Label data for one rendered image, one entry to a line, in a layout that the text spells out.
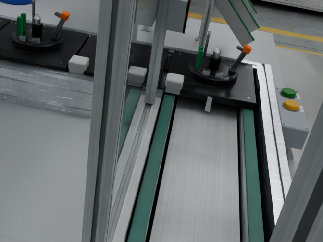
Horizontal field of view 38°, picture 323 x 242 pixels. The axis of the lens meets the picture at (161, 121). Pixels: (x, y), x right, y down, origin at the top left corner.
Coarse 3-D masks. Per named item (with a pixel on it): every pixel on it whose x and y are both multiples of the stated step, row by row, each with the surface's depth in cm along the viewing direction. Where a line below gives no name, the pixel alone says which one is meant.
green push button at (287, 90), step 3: (282, 90) 129; (285, 90) 129; (288, 90) 129; (291, 90) 129; (294, 90) 130; (282, 93) 128; (285, 93) 128; (288, 93) 127; (291, 93) 128; (294, 93) 128; (285, 96) 128; (288, 96) 127; (291, 96) 127; (294, 96) 128
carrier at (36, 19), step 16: (32, 0) 132; (32, 16) 134; (0, 32) 134; (16, 32) 131; (32, 32) 130; (48, 32) 134; (64, 32) 141; (0, 48) 125; (16, 48) 127; (32, 48) 126; (48, 48) 127; (64, 48) 131; (80, 48) 134; (32, 64) 123; (48, 64) 122; (64, 64) 123
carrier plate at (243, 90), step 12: (180, 60) 136; (228, 60) 141; (168, 72) 128; (180, 72) 129; (240, 72) 135; (252, 72) 136; (192, 84) 124; (240, 84) 128; (252, 84) 129; (192, 96) 121; (204, 96) 121; (216, 96) 121; (228, 96) 121; (240, 96) 122; (252, 96) 123; (252, 108) 121
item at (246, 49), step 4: (240, 48) 125; (244, 48) 125; (248, 48) 125; (244, 52) 125; (248, 52) 125; (240, 56) 126; (244, 56) 126; (236, 60) 127; (240, 60) 127; (236, 64) 128; (232, 68) 128
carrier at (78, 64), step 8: (88, 40) 138; (88, 48) 133; (72, 56) 124; (80, 56) 124; (88, 56) 129; (72, 64) 121; (80, 64) 121; (88, 64) 125; (72, 72) 122; (80, 72) 122; (88, 72) 122; (160, 72) 127; (160, 80) 124
